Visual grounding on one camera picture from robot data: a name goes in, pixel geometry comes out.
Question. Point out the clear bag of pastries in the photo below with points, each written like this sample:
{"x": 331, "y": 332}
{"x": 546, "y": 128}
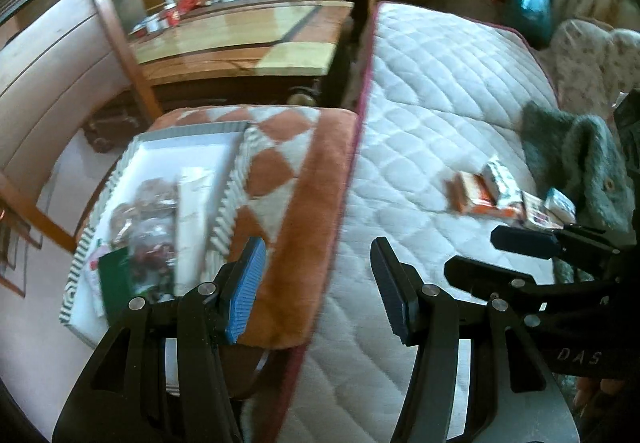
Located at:
{"x": 152, "y": 258}

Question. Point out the wooden chair frame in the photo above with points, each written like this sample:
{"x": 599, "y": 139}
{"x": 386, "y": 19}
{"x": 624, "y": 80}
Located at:
{"x": 117, "y": 33}

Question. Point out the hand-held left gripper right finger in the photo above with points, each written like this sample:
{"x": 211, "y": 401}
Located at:
{"x": 395, "y": 295}

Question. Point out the orange snack packet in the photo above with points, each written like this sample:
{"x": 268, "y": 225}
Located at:
{"x": 497, "y": 208}
{"x": 465, "y": 193}

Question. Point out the red white snack packet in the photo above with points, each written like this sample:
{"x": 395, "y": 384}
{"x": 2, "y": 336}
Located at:
{"x": 537, "y": 213}

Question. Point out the person's right hand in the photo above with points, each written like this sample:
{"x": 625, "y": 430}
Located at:
{"x": 610, "y": 390}

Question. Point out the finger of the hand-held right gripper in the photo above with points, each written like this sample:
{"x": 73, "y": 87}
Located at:
{"x": 530, "y": 240}
{"x": 480, "y": 275}

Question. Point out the clear bag of nuts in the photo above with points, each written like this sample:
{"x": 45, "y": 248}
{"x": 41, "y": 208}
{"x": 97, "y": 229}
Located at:
{"x": 150, "y": 203}

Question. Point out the striped white box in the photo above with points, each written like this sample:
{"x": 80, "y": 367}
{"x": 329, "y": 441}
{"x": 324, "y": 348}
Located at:
{"x": 165, "y": 158}

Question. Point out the silver red snack packet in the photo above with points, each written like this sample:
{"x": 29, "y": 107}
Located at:
{"x": 95, "y": 273}

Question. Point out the wooden table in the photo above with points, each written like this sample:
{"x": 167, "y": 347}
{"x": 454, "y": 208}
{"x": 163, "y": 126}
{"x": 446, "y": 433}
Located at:
{"x": 240, "y": 33}

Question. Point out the quilted white mattress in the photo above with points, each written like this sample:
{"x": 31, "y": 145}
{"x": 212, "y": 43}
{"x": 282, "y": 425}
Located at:
{"x": 425, "y": 88}

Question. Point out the white green snack packet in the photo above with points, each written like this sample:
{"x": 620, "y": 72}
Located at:
{"x": 502, "y": 180}
{"x": 560, "y": 205}

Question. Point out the floral blanket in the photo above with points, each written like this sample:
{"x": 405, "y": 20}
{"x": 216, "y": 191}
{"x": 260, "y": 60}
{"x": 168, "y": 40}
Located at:
{"x": 590, "y": 58}

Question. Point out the orange white checked blanket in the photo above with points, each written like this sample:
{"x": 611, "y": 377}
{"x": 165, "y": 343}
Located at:
{"x": 300, "y": 183}

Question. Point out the teal fuzzy garment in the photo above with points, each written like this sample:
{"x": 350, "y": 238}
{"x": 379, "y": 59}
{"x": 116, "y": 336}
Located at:
{"x": 585, "y": 163}

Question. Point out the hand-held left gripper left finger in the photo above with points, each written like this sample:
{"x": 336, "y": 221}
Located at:
{"x": 245, "y": 293}

